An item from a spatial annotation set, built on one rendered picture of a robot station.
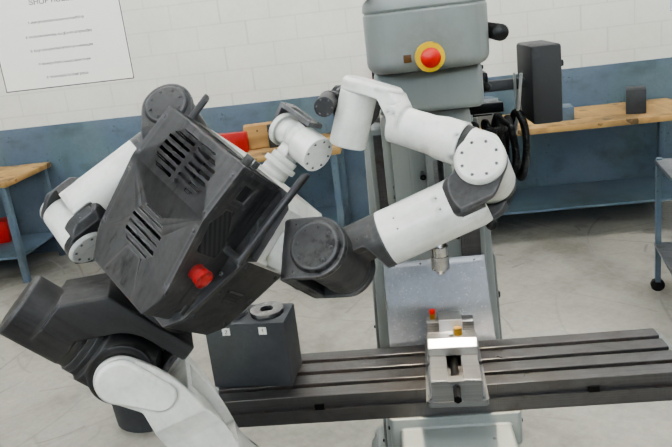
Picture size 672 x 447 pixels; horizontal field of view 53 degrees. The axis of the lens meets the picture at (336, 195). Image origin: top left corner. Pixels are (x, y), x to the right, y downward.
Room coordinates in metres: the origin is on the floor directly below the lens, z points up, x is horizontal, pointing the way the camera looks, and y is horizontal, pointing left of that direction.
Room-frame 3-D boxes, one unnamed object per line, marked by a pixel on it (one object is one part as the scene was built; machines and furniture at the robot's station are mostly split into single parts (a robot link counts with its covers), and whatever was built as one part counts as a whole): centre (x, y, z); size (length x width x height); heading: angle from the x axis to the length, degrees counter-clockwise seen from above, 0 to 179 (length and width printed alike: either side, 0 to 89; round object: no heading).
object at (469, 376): (1.57, -0.25, 0.99); 0.35 x 0.15 x 0.11; 172
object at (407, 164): (1.61, -0.25, 1.47); 0.21 x 0.19 x 0.32; 84
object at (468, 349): (1.55, -0.25, 1.02); 0.12 x 0.06 x 0.04; 82
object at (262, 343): (1.66, 0.27, 1.03); 0.22 x 0.12 x 0.20; 79
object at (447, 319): (1.60, -0.26, 1.04); 0.06 x 0.05 x 0.06; 82
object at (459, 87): (1.65, -0.25, 1.68); 0.34 x 0.24 x 0.10; 174
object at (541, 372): (1.61, -0.22, 0.89); 1.24 x 0.23 x 0.08; 84
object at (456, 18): (1.62, -0.25, 1.81); 0.47 x 0.26 x 0.16; 174
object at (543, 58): (1.87, -0.61, 1.62); 0.20 x 0.09 x 0.21; 174
